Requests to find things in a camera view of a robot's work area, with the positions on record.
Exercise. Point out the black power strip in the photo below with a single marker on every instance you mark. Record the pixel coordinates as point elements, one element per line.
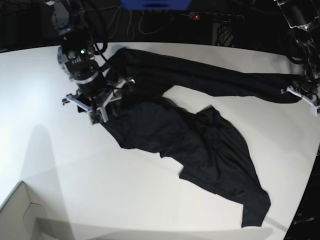
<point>217,17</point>

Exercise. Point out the black t-shirt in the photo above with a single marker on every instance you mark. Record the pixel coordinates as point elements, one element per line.
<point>213,153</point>

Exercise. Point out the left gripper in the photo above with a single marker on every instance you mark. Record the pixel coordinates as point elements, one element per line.
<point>307,91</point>

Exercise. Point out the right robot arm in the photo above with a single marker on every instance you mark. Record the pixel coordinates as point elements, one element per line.
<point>99,84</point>

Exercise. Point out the white cardboard box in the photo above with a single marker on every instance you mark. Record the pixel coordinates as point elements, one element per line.
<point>22,219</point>

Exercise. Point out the blue bin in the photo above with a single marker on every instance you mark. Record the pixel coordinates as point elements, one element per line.
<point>156,4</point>

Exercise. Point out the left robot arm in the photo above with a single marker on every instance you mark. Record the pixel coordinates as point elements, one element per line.
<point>303,20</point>

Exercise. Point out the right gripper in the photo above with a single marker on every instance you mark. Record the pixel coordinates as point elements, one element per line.
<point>105,103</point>

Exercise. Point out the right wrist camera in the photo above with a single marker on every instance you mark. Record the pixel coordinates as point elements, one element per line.
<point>95,118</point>

